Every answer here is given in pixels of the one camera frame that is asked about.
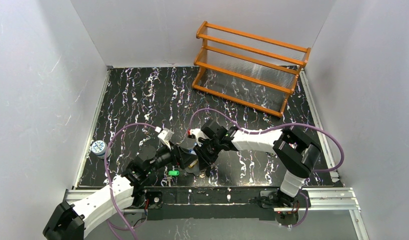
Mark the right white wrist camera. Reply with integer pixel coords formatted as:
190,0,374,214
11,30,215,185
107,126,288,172
187,128,208,147

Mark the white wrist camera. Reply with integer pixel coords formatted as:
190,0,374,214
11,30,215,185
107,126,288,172
187,128,208,147
155,126,174,149

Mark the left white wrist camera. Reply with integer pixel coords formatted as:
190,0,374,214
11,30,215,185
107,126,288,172
155,126,174,149

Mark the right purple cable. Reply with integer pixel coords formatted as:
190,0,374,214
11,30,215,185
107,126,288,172
186,108,345,228

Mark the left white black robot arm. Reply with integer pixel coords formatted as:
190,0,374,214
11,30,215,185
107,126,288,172
42,145,198,240

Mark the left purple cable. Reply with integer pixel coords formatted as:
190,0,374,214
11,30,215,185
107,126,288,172
104,123,162,240

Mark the green tag key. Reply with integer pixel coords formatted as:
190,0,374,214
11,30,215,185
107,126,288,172
166,170,180,187

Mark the purple cable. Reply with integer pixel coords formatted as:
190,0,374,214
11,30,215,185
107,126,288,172
104,123,162,240
186,108,345,228

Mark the orange two-tier rack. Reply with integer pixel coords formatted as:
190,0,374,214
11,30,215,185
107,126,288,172
192,21,311,118

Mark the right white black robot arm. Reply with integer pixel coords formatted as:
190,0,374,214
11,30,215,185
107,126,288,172
187,119,321,199

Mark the blue white round container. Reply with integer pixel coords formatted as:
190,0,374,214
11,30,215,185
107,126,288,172
90,140,108,160

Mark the aluminium front rail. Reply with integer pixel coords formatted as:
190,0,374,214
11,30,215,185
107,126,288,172
65,186,361,218

